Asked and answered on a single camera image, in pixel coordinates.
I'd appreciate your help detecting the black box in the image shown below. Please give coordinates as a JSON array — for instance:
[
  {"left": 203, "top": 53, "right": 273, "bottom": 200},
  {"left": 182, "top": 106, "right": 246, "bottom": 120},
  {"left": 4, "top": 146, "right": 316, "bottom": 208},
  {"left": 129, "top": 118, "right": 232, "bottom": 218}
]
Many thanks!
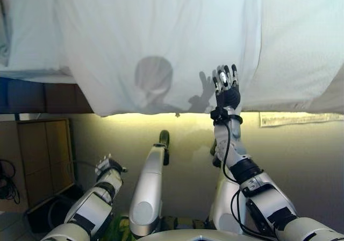
[{"left": 25, "top": 183, "right": 84, "bottom": 234}]

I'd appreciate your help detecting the mattress with white sheet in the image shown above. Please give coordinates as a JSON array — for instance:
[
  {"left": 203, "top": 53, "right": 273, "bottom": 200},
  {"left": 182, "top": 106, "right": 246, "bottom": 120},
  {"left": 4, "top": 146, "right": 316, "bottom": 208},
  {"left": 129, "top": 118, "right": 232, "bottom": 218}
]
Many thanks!
[{"left": 0, "top": 65, "right": 75, "bottom": 85}]

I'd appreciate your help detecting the white duvet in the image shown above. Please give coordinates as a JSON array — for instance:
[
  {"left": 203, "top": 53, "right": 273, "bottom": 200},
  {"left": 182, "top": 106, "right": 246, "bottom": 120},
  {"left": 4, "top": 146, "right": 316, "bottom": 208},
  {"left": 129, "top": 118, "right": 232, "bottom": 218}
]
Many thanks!
[{"left": 0, "top": 0, "right": 263, "bottom": 117}]

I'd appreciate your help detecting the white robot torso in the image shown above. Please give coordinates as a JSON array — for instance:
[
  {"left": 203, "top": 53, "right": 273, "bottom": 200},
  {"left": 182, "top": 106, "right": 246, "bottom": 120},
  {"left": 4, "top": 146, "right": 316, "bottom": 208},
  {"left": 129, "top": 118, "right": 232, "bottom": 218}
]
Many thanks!
[{"left": 141, "top": 228, "right": 278, "bottom": 241}]

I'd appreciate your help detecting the bed mattress with white cover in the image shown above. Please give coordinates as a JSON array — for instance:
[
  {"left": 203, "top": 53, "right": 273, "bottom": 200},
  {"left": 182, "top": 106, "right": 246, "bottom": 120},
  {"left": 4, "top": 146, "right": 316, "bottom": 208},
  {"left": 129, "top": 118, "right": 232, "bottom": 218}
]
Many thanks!
[{"left": 241, "top": 0, "right": 344, "bottom": 113}]

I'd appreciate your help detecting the brown upholstered bed frame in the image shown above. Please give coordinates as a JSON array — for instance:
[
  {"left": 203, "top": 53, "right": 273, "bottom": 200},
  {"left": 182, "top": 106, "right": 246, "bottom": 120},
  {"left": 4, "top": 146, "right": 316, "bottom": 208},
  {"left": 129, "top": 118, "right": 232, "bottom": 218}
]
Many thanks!
[{"left": 0, "top": 76, "right": 94, "bottom": 115}]

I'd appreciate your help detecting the wooden nightstand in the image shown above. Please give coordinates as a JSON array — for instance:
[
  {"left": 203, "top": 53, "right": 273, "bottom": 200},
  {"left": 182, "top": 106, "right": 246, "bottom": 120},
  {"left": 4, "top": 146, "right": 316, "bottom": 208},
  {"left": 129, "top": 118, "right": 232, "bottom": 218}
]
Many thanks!
[{"left": 17, "top": 118, "right": 75, "bottom": 209}]

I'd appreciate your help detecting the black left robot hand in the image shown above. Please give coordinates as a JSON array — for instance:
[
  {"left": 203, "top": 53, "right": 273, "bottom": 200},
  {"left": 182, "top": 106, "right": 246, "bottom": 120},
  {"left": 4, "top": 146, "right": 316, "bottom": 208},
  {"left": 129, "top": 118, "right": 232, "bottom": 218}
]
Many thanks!
[{"left": 95, "top": 153, "right": 128, "bottom": 176}]

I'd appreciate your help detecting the black tangled cable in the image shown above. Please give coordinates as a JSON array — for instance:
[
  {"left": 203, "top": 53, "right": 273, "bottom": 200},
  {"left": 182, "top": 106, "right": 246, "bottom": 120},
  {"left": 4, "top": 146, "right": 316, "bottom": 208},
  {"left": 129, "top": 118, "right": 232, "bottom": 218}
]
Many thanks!
[{"left": 0, "top": 158, "right": 22, "bottom": 206}]

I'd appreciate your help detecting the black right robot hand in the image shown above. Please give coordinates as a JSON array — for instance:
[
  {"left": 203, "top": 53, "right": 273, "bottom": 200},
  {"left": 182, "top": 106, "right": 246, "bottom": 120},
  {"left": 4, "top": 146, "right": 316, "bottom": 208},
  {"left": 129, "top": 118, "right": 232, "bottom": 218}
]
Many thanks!
[{"left": 212, "top": 63, "right": 242, "bottom": 110}]

